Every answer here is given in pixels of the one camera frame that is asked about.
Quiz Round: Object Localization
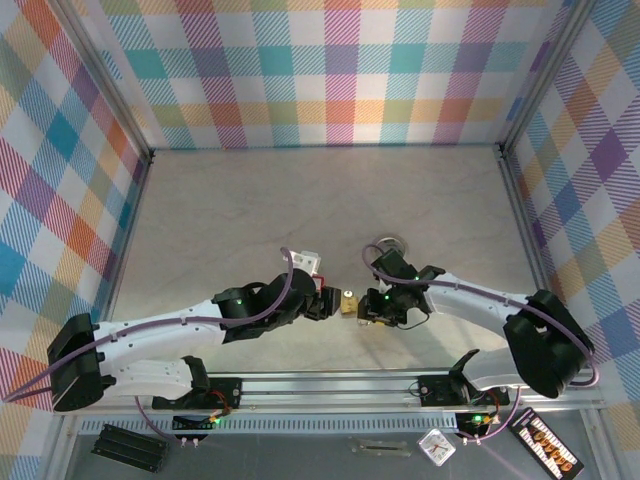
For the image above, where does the black finned block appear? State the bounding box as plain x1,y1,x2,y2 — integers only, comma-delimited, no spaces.
92,423,169,472

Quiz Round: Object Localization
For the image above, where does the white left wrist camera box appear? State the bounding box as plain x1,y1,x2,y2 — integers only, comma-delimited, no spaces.
291,249,322,277

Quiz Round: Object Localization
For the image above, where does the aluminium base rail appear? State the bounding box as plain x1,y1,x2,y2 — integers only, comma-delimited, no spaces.
99,372,601,416

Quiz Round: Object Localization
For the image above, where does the white slotted cable duct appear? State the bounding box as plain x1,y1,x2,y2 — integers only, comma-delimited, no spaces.
79,417,459,435

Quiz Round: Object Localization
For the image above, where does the short purple base cable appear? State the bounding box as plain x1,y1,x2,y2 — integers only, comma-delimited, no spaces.
457,384,524,446
132,394,201,446

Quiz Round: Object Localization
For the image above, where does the black electronics module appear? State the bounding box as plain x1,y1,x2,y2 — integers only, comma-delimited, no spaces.
457,412,501,434
172,414,221,432

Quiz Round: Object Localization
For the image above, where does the small white clock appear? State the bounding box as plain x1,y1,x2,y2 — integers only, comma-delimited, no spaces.
416,428,457,469

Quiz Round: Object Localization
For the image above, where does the black card with orange print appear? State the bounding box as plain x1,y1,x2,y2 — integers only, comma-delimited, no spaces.
507,407,585,479

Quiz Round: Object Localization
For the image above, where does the clear tape roll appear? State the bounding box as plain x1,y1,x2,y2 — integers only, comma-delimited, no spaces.
374,233,412,257

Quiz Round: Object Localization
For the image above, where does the aluminium frame post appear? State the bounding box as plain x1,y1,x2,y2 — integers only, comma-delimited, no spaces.
49,0,155,166
498,0,599,157

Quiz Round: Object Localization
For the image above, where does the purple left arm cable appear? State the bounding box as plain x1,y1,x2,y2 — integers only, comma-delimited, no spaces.
0,246,297,405

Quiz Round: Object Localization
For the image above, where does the aluminium frame floor rail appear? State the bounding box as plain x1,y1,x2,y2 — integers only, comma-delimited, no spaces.
494,144,569,311
102,154,154,321

